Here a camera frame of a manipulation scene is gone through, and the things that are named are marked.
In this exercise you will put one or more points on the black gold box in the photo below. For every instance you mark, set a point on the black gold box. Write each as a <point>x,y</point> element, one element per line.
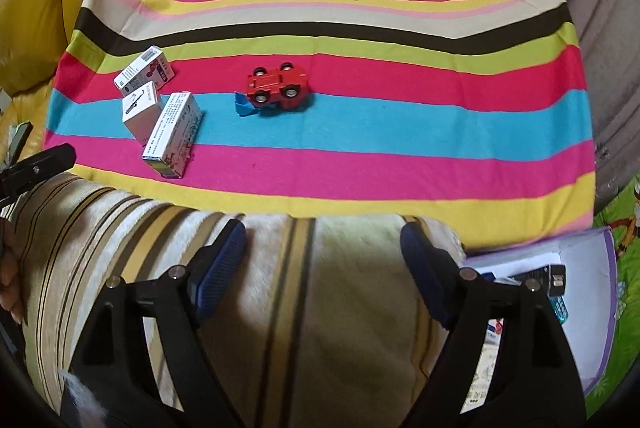
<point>551,277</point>

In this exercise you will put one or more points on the teal small box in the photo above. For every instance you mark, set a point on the teal small box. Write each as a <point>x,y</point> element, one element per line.
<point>559,308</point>

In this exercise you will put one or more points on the beige printed box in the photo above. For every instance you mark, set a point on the beige printed box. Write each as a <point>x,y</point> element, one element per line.
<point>485,367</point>

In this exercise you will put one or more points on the green cartoon box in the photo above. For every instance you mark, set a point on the green cartoon box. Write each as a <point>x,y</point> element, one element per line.
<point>621,215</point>

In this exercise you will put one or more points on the white narrow text box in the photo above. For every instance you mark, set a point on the white narrow text box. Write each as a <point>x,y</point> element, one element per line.
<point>169,146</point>

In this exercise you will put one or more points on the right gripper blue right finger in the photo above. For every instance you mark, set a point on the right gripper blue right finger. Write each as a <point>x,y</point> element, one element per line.
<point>435,274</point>

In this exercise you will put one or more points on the white barcode medicine box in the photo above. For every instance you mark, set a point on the white barcode medicine box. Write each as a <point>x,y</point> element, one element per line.
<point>150,66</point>

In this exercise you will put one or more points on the blue plastic piece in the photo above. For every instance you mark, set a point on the blue plastic piece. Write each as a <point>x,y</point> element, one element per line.
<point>243,106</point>

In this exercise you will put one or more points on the white blue red medicine box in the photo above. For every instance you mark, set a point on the white blue red medicine box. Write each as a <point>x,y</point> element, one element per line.
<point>494,329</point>

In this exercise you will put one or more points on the white saxophone box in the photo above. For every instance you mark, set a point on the white saxophone box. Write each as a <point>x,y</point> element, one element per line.
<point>140,111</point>

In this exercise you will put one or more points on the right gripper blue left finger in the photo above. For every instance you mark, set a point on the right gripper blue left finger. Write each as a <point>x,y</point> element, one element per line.
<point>212,268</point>

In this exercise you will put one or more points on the white purple storage box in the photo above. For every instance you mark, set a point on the white purple storage box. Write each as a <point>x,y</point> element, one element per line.
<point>589,299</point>

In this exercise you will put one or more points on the yellow leather sofa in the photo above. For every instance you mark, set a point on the yellow leather sofa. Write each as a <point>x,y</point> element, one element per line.
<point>34,35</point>

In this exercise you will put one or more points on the colourful striped tablecloth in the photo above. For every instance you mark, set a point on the colourful striped tablecloth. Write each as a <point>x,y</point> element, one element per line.
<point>473,112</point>

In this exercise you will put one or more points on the person's left hand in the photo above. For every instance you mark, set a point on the person's left hand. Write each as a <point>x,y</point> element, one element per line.
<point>11,298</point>

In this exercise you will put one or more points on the red toy car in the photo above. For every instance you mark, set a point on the red toy car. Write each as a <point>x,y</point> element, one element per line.
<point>286,86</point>

